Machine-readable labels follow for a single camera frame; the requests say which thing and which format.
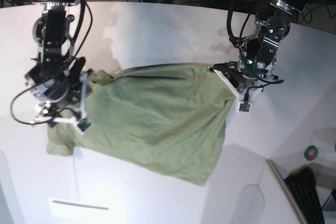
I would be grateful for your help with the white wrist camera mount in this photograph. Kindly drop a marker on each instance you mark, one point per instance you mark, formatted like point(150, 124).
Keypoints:
point(245, 98)
point(74, 115)

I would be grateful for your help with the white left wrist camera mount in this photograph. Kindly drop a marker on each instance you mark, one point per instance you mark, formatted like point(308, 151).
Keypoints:
point(245, 98)

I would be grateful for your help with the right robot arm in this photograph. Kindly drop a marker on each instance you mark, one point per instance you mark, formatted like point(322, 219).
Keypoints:
point(57, 30)

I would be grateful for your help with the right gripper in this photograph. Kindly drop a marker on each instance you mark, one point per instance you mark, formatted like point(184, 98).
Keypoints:
point(57, 84)

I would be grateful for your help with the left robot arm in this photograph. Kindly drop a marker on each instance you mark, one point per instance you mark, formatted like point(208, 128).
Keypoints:
point(257, 53)

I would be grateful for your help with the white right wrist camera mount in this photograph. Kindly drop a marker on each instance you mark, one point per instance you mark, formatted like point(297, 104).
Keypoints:
point(74, 115)

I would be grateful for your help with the black keyboard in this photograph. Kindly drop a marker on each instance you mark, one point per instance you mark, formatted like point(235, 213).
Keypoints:
point(302, 186)

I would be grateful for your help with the green t-shirt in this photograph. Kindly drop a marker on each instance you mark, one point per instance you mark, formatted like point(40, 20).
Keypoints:
point(169, 119)

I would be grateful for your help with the green tape roll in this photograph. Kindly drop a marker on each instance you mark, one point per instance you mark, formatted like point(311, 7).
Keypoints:
point(311, 153)

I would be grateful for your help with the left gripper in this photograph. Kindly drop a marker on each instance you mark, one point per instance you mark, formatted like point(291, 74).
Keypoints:
point(242, 79)

